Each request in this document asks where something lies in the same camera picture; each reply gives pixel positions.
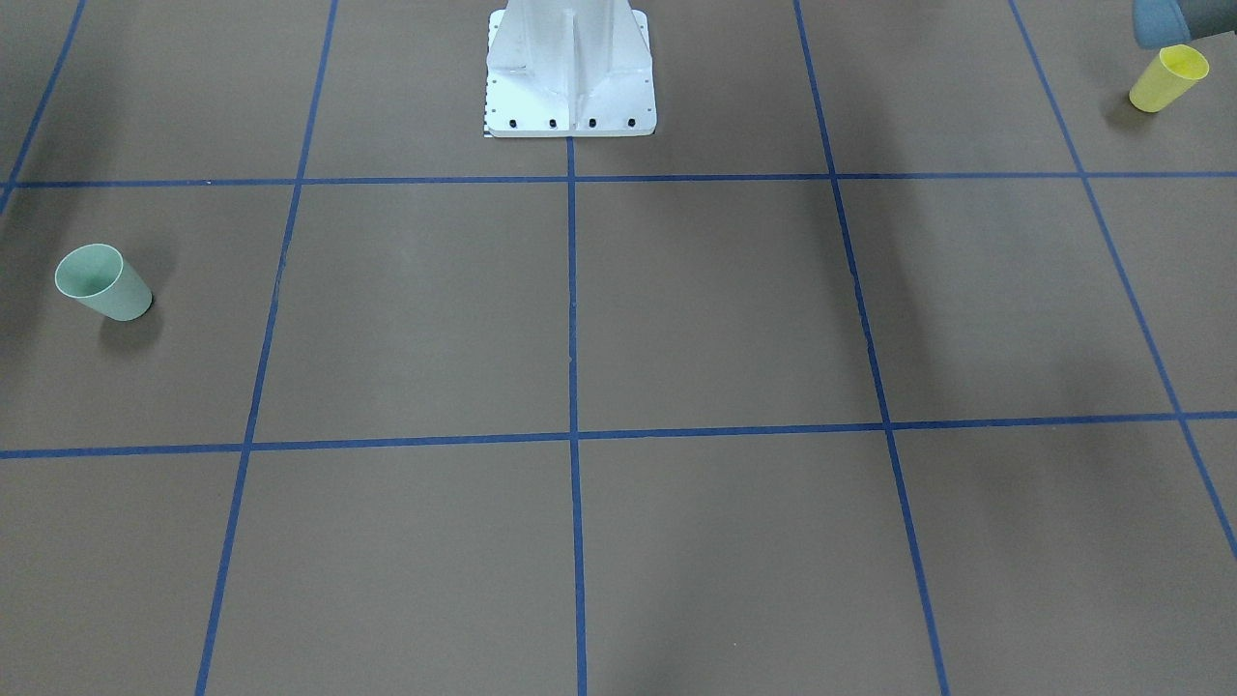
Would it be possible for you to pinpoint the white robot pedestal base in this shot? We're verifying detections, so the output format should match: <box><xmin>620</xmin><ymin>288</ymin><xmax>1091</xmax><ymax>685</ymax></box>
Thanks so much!
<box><xmin>482</xmin><ymin>1</ymin><xmax>658</xmax><ymax>138</ymax></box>

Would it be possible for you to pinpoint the yellow plastic cup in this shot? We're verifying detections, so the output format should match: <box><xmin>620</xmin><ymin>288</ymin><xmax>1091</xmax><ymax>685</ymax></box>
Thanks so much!
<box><xmin>1128</xmin><ymin>45</ymin><xmax>1210</xmax><ymax>114</ymax></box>

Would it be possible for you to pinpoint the green plastic cup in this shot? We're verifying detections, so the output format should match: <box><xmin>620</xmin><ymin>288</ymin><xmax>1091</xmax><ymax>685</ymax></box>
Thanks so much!
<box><xmin>54</xmin><ymin>244</ymin><xmax>153</xmax><ymax>321</ymax></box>

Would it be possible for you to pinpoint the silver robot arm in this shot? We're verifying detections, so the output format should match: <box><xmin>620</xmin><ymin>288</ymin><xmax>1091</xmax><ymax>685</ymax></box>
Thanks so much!
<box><xmin>1132</xmin><ymin>0</ymin><xmax>1236</xmax><ymax>49</ymax></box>

